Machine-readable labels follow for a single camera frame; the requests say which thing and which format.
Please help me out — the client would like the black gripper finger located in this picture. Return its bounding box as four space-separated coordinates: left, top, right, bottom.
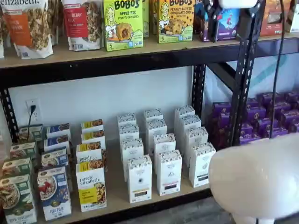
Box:
202 0 222 43
242 1 260 18

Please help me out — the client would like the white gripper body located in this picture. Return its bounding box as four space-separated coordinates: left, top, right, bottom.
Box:
219 0 257 8

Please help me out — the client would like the white floral box yellow strip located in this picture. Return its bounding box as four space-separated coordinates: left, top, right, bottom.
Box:
120 138 144 168
119 124 140 143
127 154 153 203
117 113 137 128

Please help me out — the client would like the blue Zbar box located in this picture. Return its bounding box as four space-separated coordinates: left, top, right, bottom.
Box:
193 0 241 43

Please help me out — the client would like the orange snack box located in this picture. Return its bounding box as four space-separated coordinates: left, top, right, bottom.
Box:
259 0 292 37

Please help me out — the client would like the particle board shelf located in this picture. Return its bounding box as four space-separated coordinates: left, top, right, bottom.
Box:
0 126 217 224
0 32 241 70
256 31 299 41

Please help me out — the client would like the green Bobo's apple pie box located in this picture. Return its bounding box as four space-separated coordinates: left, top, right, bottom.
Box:
103 0 144 51
142 0 150 38

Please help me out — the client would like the white floral box dark strip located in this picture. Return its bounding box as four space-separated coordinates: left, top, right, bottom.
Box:
179 114 202 140
188 142 217 189
184 127 209 161
174 105 196 131

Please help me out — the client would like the white floral box pink strip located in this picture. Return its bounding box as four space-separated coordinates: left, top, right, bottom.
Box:
144 108 164 124
146 119 168 150
153 133 176 161
156 149 183 196

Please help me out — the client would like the yellow purely elizabeth granola box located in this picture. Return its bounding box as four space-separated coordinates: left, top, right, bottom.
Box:
76 141 105 165
81 119 104 133
81 130 106 150
76 161 107 213

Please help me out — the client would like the blue cereal box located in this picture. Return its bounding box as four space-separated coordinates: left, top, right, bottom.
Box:
46 123 71 139
43 134 71 152
37 166 72 221
41 146 69 170

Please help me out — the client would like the green cereal box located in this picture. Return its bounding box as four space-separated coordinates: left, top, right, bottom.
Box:
0 174 38 224
18 124 44 143
1 157 33 179
9 141 37 161

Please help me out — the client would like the white carton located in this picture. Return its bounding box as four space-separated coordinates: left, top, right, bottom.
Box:
287 0 299 33

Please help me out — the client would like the black metal shelving rack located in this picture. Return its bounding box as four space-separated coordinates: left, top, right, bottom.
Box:
0 0 266 224
253 0 299 59

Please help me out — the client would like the red label granola bag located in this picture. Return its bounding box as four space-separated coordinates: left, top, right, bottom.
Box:
62 0 105 51

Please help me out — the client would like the white granola bag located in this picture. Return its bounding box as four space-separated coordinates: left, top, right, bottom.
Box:
48 0 64 46

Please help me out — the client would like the orange label granola bag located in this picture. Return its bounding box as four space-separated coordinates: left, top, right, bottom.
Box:
0 0 54 59

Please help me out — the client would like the blue label granola bag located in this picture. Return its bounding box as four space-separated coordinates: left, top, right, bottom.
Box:
0 7 5 59

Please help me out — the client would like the white wall outlet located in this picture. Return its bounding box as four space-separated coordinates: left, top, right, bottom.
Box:
25 99 41 122

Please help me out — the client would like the black power cord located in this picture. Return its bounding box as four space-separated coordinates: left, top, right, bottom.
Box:
27 105 37 137

